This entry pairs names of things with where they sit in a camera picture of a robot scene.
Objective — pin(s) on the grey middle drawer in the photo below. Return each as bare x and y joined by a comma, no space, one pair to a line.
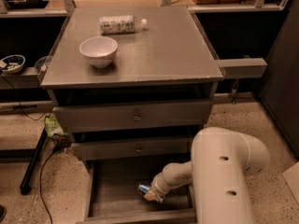
126,148

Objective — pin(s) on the black metal leg bar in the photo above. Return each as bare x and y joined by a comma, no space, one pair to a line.
25,184

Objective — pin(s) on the grey top drawer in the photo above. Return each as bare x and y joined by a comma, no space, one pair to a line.
113,117

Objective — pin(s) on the grey open bottom drawer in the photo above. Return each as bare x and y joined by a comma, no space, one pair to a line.
113,197

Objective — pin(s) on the grey side shelf beam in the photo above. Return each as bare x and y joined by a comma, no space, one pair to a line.
242,68

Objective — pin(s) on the blue silver redbull can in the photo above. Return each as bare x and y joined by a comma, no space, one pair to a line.
143,188

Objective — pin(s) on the blue patterned small bowl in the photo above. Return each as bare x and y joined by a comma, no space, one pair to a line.
12,64

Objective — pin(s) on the clear plastic water bottle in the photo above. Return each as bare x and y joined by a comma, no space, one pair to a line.
124,24

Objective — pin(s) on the clear glass cup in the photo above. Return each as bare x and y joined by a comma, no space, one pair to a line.
42,64

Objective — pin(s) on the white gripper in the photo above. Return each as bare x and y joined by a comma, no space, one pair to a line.
158,187

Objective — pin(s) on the green snack bag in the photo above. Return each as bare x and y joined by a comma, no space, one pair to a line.
55,132

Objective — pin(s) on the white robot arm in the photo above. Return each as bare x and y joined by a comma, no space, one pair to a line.
220,160

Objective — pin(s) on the grey wooden drawer cabinet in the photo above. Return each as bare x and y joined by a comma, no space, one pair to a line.
169,60

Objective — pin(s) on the white ceramic bowl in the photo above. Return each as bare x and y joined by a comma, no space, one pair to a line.
99,51

